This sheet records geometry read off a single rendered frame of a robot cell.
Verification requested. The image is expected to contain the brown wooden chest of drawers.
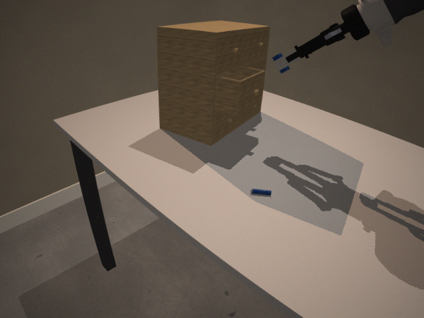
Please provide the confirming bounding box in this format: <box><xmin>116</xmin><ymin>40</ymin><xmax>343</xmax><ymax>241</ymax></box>
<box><xmin>157</xmin><ymin>21</ymin><xmax>270</xmax><ymax>146</ymax></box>

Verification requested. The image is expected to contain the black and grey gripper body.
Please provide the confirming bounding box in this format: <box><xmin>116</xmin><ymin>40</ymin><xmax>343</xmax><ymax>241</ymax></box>
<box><xmin>331</xmin><ymin>5</ymin><xmax>370</xmax><ymax>40</ymax></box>

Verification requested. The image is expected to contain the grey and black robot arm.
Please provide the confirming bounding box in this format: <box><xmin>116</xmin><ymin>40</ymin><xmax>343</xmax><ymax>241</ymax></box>
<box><xmin>357</xmin><ymin>0</ymin><xmax>424</xmax><ymax>46</ymax></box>

